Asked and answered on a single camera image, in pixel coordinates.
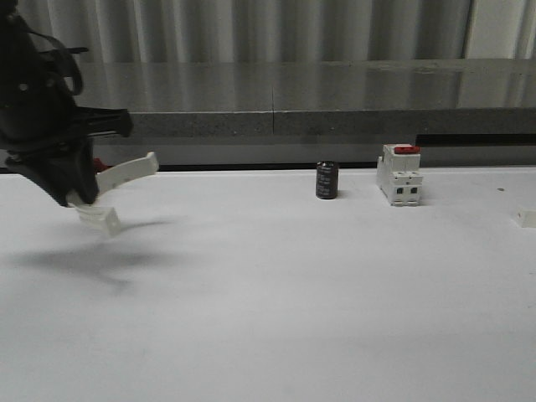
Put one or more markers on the white half pipe clamp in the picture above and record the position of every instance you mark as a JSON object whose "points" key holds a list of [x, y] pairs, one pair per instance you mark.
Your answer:
{"points": [[105, 218], [525, 217]]}

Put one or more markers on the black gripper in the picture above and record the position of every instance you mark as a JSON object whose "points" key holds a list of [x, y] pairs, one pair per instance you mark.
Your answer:
{"points": [[39, 82]]}

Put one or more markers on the grey stone counter ledge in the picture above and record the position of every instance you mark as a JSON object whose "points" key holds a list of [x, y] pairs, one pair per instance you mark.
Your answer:
{"points": [[432, 102]]}

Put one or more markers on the white circuit breaker red switch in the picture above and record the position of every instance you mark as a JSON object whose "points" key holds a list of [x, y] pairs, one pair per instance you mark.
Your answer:
{"points": [[398, 174]]}

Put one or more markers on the brass valve red handwheel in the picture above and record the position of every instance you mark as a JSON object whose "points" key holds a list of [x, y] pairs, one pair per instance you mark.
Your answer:
{"points": [[99, 166]]}

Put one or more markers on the black cylindrical capacitor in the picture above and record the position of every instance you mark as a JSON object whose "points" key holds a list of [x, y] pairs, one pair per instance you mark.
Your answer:
{"points": [[327, 179]]}

